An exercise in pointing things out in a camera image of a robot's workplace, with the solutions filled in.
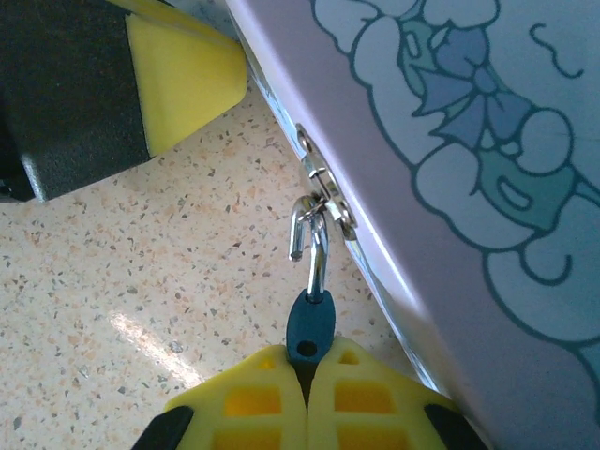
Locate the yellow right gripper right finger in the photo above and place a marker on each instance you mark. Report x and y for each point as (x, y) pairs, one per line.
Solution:
(375, 398)

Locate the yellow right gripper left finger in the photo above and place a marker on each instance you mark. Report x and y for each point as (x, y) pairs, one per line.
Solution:
(253, 403)

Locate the silver metal box hasp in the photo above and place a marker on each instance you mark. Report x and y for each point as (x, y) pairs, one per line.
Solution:
(328, 187)

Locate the lilac cartoon tin box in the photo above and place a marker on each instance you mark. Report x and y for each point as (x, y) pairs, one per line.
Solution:
(469, 187)

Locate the blue padlock with silver shackle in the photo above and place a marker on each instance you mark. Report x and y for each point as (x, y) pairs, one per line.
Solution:
(311, 323)

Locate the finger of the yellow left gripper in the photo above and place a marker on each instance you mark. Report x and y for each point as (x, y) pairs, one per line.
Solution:
(84, 94)

